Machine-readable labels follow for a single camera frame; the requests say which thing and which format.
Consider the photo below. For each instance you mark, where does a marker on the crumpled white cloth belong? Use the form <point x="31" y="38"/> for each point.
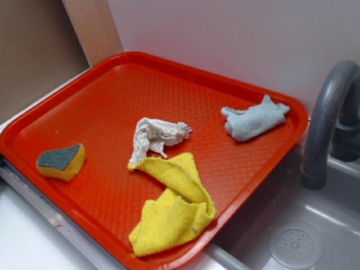
<point x="154" y="135"/>

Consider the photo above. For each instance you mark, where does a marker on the light blue cloth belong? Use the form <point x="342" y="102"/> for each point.
<point x="243" y="125"/>

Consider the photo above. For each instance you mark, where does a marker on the yellow microfiber cloth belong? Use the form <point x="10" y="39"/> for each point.
<point x="180" y="214"/>

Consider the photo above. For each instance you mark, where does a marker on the red plastic tray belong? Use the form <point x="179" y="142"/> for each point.
<point x="100" y="109"/>

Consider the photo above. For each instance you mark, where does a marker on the yellow sponge green scrubber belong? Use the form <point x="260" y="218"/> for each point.
<point x="64" y="163"/>

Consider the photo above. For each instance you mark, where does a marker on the grey plastic sink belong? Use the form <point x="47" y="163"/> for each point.
<point x="284" y="225"/>

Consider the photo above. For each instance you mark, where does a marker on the wooden board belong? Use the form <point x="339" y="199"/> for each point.
<point x="95" y="28"/>

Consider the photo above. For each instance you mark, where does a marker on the grey plastic faucet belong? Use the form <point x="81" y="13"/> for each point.
<point x="334" y="125"/>

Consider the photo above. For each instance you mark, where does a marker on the brown cardboard panel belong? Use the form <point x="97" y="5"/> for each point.
<point x="39" y="52"/>

